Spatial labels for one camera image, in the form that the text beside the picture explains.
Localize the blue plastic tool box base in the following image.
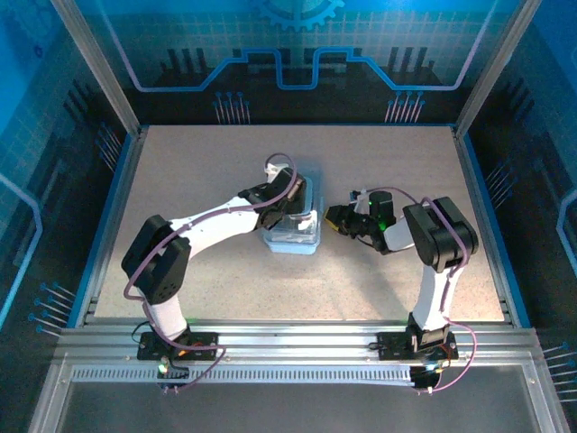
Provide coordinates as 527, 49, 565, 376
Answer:
262, 166, 326, 257

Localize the clear plastic tool box lid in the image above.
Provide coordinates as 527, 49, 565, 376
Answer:
265, 167, 325, 247

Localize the slotted grey cable duct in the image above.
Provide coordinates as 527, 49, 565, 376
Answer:
71, 365, 418, 387

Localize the aluminium frame post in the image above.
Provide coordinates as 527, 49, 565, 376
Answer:
454, 0, 542, 136
49, 0, 148, 136

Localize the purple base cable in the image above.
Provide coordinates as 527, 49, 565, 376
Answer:
417, 318, 479, 396
130, 319, 226, 394

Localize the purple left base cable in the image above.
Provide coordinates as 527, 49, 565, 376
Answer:
130, 319, 226, 394

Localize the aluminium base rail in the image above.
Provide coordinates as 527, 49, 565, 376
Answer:
56, 318, 549, 366

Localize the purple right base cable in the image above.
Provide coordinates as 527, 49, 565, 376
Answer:
417, 318, 479, 396

